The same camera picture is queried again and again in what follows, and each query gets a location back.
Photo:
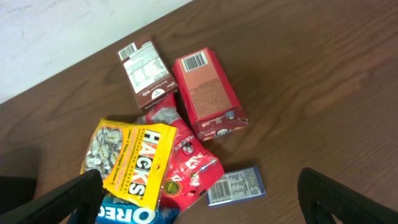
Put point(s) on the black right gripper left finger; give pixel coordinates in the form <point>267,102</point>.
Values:
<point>79,199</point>

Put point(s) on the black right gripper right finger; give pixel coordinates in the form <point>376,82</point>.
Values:
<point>323,200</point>

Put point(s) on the yellow Hacks candy bag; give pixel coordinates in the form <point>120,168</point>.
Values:
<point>132,159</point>

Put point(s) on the dark green box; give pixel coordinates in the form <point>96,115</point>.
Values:
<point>16,191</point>

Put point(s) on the red Hacks candy bag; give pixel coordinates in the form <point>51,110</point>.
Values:
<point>192,168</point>

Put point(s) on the blue Oreo cookie pack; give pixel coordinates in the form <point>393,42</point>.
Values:
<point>114,210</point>

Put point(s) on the small blue box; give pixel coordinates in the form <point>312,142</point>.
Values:
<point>237,186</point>

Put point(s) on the brown carton box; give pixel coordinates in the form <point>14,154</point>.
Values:
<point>149,76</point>

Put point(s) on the red carton box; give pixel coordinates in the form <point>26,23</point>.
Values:
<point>211,103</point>

